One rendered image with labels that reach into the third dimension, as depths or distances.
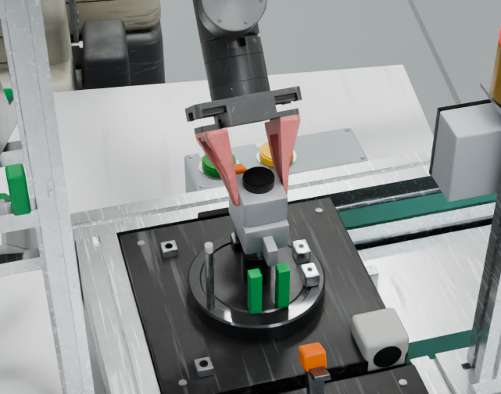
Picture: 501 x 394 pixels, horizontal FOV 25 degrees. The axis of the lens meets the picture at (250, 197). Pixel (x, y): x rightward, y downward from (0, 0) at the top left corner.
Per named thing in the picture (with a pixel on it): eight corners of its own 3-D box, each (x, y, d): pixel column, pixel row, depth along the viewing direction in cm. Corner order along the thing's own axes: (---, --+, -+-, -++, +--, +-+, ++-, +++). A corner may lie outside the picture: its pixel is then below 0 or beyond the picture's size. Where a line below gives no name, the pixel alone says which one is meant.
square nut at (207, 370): (194, 366, 109) (193, 359, 108) (209, 363, 109) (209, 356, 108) (198, 378, 108) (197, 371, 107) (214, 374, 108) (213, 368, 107)
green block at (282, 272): (274, 300, 113) (275, 264, 109) (286, 298, 113) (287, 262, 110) (277, 309, 112) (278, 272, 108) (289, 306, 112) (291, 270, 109)
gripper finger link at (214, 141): (295, 195, 105) (277, 95, 105) (220, 210, 104) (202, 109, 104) (278, 195, 112) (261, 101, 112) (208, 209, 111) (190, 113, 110)
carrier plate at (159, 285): (120, 248, 124) (119, 233, 123) (329, 209, 129) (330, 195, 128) (167, 417, 107) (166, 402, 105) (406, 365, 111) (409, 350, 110)
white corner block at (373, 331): (348, 341, 114) (350, 313, 111) (391, 332, 115) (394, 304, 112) (363, 376, 110) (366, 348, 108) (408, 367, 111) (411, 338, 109)
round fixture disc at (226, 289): (174, 256, 120) (173, 243, 119) (301, 233, 123) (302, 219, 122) (205, 353, 110) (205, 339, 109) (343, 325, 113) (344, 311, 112)
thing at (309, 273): (299, 274, 115) (299, 263, 114) (313, 272, 116) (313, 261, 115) (305, 288, 114) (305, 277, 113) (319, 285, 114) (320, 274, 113)
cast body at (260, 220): (227, 212, 113) (227, 158, 109) (270, 204, 114) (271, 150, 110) (250, 270, 107) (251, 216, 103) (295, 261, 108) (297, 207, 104)
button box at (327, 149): (184, 192, 139) (183, 152, 135) (348, 163, 143) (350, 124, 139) (198, 230, 134) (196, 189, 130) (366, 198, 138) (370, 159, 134)
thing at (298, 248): (291, 252, 118) (291, 241, 117) (305, 248, 118) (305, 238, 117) (296, 264, 116) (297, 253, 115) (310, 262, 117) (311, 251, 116)
